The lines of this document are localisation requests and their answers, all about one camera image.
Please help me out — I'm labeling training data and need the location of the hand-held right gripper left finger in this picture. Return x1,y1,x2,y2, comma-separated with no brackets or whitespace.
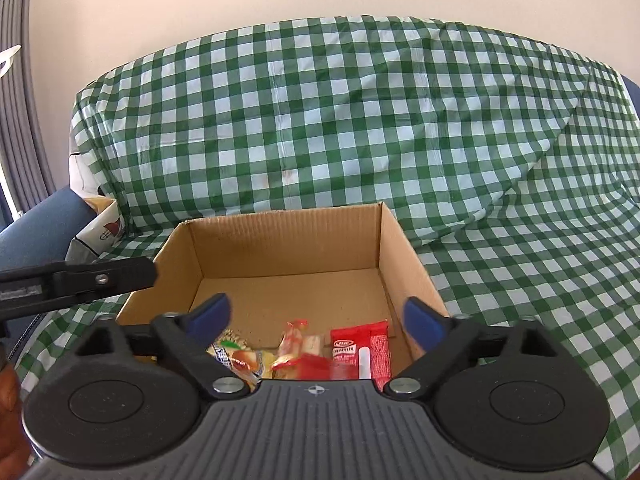
75,292,253,402

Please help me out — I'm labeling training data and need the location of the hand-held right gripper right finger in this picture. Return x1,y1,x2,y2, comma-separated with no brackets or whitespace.
382,296,557,401

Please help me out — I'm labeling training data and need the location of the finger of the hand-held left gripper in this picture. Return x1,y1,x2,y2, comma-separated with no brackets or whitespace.
47,257,160,298

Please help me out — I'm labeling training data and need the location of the clear bag of golden crackers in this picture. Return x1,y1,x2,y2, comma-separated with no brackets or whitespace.
207,327,253,361

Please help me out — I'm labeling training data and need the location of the small yellow packet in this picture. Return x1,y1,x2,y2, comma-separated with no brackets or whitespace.
230,349,278,380

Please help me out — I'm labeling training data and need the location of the red packet with white label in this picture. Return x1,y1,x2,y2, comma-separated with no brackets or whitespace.
330,320,393,392

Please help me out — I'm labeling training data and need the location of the clear yellow pastry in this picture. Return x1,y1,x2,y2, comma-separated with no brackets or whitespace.
277,319,326,361

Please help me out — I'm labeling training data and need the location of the brown cardboard box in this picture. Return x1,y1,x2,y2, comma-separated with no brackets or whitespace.
116,201,451,396

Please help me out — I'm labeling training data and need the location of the plain red packet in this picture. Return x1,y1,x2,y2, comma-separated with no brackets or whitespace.
297,354,357,382

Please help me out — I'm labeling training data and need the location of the person's left hand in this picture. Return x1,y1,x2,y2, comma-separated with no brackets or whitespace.
0,360,30,476

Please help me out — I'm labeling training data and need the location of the white printed paper bag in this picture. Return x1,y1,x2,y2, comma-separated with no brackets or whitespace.
66,150,126,263

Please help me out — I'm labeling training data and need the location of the grey curtain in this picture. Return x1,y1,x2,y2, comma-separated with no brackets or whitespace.
0,0,56,216

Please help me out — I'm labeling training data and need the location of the green white checked cloth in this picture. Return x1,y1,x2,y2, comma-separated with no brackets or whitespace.
10,14,640,478

